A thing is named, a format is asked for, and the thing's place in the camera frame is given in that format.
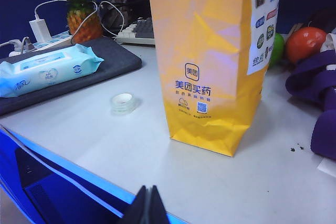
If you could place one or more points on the dark grey felt pad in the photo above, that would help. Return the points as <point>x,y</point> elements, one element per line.
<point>115,61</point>

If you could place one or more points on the orange red fruit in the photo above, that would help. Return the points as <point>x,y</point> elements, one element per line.
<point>304,43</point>

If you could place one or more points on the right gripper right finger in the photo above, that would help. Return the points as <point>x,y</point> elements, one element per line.
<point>156,208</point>

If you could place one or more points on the yellow paper bag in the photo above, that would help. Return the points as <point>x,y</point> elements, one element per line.
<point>204,51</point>

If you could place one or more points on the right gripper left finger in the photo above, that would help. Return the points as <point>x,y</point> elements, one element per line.
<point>139,208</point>

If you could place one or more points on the white power strip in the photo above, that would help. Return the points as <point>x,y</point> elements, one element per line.
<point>59,37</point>

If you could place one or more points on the purple white tote bag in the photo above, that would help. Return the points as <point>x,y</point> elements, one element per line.
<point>315,77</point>

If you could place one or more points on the pineapple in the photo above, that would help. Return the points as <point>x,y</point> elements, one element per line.
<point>81,24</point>

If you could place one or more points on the white power plug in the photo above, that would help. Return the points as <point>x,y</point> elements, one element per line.
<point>15,44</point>

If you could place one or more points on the green apple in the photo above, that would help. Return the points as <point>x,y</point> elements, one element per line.
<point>277,48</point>

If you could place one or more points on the blue wet wipes pack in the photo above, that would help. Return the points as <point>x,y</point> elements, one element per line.
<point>47,69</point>

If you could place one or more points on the grey white keyboard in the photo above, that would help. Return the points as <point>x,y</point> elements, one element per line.
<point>131,33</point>

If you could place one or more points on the white USB charger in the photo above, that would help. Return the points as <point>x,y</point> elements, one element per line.
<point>39,31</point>

